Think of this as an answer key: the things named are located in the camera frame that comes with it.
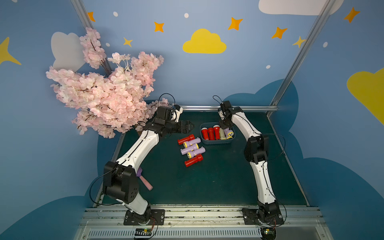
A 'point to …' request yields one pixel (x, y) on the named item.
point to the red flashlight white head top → (204, 133)
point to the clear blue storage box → (210, 124)
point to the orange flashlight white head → (217, 131)
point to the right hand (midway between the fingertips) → (228, 123)
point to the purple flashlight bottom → (228, 133)
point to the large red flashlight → (211, 132)
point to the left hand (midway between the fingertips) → (188, 123)
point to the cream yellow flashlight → (222, 135)
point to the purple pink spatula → (138, 173)
